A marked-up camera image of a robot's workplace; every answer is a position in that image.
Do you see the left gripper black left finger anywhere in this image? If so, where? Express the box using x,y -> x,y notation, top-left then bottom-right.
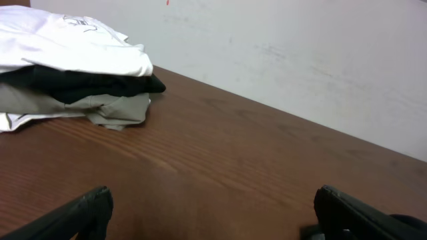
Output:
1,186 -> 113,240

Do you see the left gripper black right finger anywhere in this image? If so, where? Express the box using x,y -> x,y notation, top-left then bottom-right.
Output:
314,185 -> 426,240

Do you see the grey folded garment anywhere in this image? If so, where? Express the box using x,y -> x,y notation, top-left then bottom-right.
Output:
1,83 -> 151,131

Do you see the white bottom folded garment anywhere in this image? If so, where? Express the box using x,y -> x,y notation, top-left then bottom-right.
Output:
1,113 -> 85,133

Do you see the black folded garment in stack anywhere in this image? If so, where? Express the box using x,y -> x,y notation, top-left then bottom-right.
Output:
1,65 -> 166,104

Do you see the white printed folded t-shirt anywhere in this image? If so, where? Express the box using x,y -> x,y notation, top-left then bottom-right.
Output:
1,5 -> 153,77

